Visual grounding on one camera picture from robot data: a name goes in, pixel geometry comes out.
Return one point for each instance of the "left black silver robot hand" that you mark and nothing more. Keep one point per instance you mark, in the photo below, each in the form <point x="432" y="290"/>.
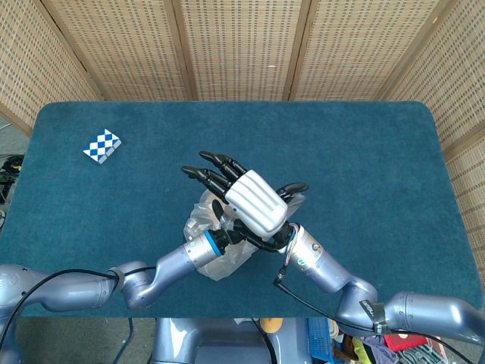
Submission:
<point x="229" y="235"/>

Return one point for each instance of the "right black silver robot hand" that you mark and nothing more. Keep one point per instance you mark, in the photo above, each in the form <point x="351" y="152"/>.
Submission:
<point x="257" y="204"/>

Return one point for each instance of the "clear plastic bag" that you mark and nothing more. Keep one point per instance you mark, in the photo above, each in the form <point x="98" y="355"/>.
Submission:
<point x="219" y="265"/>

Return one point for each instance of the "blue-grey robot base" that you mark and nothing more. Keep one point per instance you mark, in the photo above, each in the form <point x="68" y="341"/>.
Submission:
<point x="212" y="341"/>

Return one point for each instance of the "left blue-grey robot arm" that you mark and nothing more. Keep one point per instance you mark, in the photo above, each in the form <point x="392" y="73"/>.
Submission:
<point x="76" y="292"/>

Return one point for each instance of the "yellow-orange round object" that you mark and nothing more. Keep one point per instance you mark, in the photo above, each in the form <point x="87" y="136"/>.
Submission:
<point x="271" y="325"/>

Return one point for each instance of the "blue plastic crate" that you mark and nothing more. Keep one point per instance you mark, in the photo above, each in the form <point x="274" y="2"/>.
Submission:
<point x="318" y="337"/>

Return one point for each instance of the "blue white checkered block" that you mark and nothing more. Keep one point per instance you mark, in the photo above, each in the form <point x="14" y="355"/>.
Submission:
<point x="101" y="146"/>

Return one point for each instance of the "woven rattan folding screen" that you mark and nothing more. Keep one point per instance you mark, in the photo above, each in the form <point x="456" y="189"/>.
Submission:
<point x="242" y="45"/>

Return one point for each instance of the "yellow-green cloth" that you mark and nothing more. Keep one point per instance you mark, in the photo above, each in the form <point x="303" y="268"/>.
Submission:
<point x="360" y="349"/>

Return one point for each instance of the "purple cloth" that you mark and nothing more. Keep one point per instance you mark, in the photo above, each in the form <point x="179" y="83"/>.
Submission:
<point x="380" y="350"/>

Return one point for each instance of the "red booklet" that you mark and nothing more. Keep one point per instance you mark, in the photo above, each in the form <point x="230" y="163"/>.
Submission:
<point x="405" y="343"/>

